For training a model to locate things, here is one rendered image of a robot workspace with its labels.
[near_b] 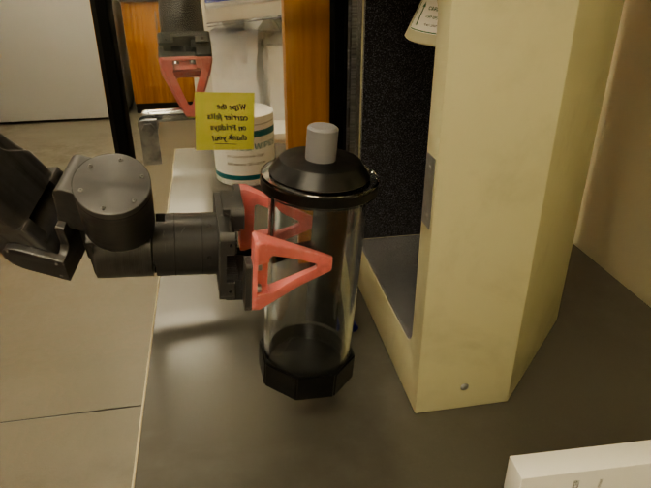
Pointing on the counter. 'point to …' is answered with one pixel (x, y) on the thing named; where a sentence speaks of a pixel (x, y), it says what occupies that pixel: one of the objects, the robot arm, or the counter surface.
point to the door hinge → (354, 75)
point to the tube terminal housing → (498, 192)
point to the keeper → (428, 190)
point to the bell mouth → (423, 24)
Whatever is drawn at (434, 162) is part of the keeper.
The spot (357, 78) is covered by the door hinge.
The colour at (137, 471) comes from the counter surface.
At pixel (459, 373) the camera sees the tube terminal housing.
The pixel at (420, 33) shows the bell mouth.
